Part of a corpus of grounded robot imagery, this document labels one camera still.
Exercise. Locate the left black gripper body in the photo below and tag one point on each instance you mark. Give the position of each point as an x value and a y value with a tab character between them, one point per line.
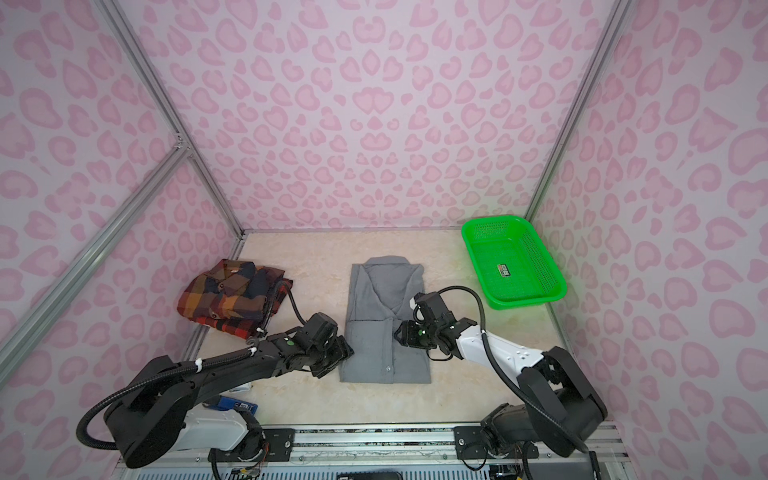
332	355

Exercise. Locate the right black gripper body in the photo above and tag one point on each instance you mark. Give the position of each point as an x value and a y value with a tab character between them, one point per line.
420	336

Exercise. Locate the grey long sleeve shirt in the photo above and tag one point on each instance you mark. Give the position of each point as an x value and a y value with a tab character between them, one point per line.
378	303

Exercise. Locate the green plastic basket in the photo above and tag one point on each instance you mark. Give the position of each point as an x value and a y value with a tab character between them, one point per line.
513	266

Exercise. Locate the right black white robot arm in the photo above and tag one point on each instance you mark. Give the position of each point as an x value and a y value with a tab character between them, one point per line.
559	406

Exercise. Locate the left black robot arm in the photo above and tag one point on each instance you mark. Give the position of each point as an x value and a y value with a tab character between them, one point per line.
161	410

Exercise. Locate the small white device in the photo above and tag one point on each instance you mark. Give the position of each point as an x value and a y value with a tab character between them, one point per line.
241	388

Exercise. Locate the folded plaid flannel shirt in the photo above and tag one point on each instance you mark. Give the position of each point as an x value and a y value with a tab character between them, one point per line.
235	297

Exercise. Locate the blue black tool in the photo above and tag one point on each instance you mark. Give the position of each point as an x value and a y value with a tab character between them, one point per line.
225	403

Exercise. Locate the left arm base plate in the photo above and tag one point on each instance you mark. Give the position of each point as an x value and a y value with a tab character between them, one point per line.
276	444

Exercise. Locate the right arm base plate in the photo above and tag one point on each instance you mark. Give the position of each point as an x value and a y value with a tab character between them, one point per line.
476	442

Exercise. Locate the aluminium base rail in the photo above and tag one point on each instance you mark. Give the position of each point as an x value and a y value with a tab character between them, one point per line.
396	451

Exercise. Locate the diagonal aluminium frame bar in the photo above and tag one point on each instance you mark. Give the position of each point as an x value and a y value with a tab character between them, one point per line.
39	320

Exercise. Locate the right corner aluminium post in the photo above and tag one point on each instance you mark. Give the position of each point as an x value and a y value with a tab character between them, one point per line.
616	23

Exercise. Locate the corner aluminium post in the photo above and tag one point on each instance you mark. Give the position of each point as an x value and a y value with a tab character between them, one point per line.
616	23
128	40

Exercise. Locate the left corner aluminium post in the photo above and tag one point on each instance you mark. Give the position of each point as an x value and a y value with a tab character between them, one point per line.
128	40

